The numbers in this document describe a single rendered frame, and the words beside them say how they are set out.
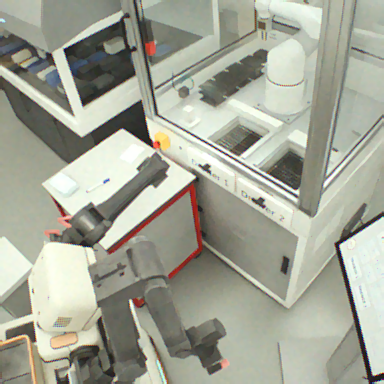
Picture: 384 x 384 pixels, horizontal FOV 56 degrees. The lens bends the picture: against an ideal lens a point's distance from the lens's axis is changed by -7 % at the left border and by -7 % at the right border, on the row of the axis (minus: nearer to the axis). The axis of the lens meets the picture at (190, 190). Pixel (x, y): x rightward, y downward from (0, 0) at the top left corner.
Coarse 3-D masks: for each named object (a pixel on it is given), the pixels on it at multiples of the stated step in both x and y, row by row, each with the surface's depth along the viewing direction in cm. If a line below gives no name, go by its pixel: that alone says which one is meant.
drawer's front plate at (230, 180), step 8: (192, 152) 183; (200, 160) 182; (208, 160) 177; (200, 168) 187; (216, 168) 175; (224, 168) 173; (208, 176) 185; (224, 176) 175; (232, 176) 170; (224, 184) 179; (232, 184) 174
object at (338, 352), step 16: (336, 336) 202; (352, 336) 149; (288, 352) 200; (304, 352) 198; (320, 352) 197; (336, 352) 173; (352, 352) 149; (288, 368) 194; (304, 368) 192; (320, 368) 191; (336, 368) 173; (352, 368) 152
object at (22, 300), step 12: (0, 240) 180; (0, 252) 175; (12, 252) 174; (0, 264) 170; (12, 264) 170; (24, 264) 169; (0, 276) 166; (12, 276) 165; (24, 276) 166; (0, 288) 161; (12, 288) 163; (24, 288) 175; (0, 300) 159; (12, 300) 171; (24, 300) 178; (12, 312) 174; (24, 312) 181
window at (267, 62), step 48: (144, 0) 144; (192, 0) 125; (240, 0) 111; (288, 0) 98; (144, 48) 165; (192, 48) 142; (240, 48) 124; (288, 48) 109; (192, 96) 161; (240, 96) 139; (288, 96) 121; (240, 144) 157; (288, 144) 135
